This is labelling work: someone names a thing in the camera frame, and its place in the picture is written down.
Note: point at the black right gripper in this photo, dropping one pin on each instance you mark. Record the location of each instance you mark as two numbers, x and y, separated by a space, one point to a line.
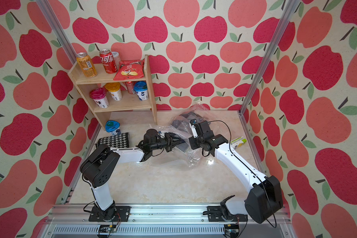
194 146

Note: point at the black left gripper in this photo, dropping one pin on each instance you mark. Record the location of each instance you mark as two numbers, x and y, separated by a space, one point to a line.
170 141

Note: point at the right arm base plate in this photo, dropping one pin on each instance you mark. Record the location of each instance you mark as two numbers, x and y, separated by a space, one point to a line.
221 214

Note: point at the aluminium front rail frame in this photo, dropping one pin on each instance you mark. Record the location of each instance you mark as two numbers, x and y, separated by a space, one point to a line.
159 221

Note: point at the yellow lid cup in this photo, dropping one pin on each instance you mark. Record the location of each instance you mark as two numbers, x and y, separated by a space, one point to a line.
115 90

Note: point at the houndstooth black white scarf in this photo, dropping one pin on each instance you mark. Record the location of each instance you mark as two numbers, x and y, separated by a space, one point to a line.
117 141

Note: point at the pink lid cup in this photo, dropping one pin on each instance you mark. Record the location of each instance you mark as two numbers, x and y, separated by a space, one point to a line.
99 97

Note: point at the blue lid cup on shelf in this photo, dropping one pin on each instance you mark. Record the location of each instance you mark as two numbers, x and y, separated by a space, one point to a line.
141 90

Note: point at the silver can behind cola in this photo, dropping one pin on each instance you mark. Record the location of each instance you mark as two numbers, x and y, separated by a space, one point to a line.
117 59

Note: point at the small red can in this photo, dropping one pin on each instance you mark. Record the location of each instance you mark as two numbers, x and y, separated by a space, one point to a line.
130 87

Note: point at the green white small box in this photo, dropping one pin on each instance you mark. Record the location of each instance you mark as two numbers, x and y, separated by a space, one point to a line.
238 142

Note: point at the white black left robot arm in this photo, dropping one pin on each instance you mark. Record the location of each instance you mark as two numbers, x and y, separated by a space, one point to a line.
98 168

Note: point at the dark plaid grey scarf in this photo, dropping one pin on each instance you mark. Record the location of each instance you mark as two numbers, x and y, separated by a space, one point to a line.
182 121

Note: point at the blue lid cup on table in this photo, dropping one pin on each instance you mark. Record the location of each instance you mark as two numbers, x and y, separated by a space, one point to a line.
113 127

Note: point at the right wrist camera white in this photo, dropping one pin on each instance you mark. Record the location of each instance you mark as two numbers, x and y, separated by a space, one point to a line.
193 122

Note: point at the red chips bag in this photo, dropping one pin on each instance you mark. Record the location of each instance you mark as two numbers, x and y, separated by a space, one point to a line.
130 69

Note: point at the orange soda can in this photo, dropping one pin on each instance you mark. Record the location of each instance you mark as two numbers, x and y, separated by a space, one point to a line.
86 64

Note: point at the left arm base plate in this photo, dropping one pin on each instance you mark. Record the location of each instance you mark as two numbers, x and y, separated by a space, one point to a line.
112 214

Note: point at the red cola can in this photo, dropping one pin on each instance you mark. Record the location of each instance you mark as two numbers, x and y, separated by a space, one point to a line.
108 61

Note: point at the wooden two-tier shelf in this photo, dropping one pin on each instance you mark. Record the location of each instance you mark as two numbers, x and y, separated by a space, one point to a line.
129 101

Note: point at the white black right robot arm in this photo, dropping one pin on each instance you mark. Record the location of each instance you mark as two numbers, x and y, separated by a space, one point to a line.
264 193

